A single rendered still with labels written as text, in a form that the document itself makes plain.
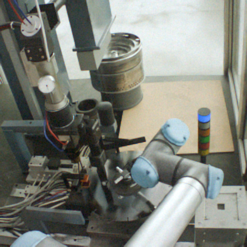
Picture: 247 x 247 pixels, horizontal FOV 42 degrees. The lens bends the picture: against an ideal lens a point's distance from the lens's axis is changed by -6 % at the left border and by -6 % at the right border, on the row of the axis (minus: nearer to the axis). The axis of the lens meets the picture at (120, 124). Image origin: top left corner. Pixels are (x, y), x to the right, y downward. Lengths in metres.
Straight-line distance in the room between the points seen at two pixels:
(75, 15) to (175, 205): 0.77
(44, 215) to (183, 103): 1.02
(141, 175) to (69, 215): 0.39
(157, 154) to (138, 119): 0.96
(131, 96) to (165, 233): 1.25
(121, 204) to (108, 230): 0.12
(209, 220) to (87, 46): 0.75
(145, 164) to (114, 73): 0.92
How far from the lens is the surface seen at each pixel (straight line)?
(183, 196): 0.70
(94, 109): 1.54
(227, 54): 2.04
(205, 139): 1.19
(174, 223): 0.65
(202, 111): 1.13
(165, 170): 0.80
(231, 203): 1.20
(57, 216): 1.15
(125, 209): 1.13
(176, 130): 0.86
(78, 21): 1.21
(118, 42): 1.85
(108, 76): 1.67
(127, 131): 1.70
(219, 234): 1.18
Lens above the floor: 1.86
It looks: 39 degrees down
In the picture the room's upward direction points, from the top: 11 degrees counter-clockwise
